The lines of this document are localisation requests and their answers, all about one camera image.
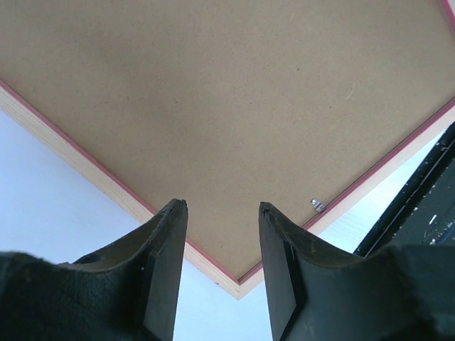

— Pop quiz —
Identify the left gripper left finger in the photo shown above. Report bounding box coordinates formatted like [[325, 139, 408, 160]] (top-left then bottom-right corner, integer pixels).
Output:
[[1, 199, 188, 340]]

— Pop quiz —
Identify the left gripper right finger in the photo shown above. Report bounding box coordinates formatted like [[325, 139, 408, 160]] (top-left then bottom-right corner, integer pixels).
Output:
[[258, 202, 454, 340]]

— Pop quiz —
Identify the pink wooden photo frame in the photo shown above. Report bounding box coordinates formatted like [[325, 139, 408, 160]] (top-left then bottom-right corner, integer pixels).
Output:
[[0, 0, 455, 301]]

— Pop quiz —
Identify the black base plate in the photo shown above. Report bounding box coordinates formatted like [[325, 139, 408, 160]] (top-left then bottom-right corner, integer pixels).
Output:
[[353, 124, 455, 257]]

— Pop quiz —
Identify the brown frame backing board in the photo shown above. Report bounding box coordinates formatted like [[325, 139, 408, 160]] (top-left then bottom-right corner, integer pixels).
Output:
[[0, 0, 455, 283]]

